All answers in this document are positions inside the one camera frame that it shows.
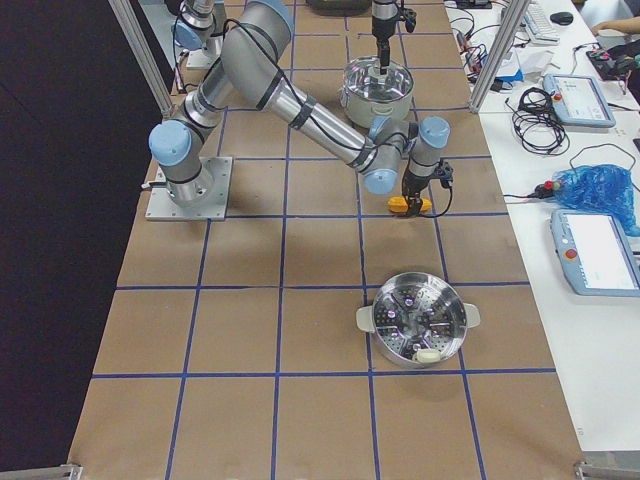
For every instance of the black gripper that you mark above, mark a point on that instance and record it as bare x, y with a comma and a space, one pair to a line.
382, 29
414, 183

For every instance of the yellow corn cob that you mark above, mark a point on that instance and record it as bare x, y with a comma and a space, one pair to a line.
395, 205

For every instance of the glass pot lid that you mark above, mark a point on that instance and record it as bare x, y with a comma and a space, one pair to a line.
362, 78

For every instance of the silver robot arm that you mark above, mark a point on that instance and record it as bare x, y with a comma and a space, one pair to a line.
394, 152
385, 16

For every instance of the pale green electric pot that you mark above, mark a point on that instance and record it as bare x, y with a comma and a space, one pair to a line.
362, 112

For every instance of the steel steamer basket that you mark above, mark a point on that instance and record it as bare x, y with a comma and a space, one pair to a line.
417, 320

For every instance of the teach pendant tablet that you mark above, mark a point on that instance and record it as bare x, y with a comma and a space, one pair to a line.
594, 254
578, 101

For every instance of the blue plastic bag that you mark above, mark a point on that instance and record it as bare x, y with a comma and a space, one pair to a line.
605, 189

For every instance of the aluminium frame post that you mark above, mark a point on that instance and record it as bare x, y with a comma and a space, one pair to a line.
501, 45

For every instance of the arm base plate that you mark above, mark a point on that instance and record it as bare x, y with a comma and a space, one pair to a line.
202, 59
205, 198

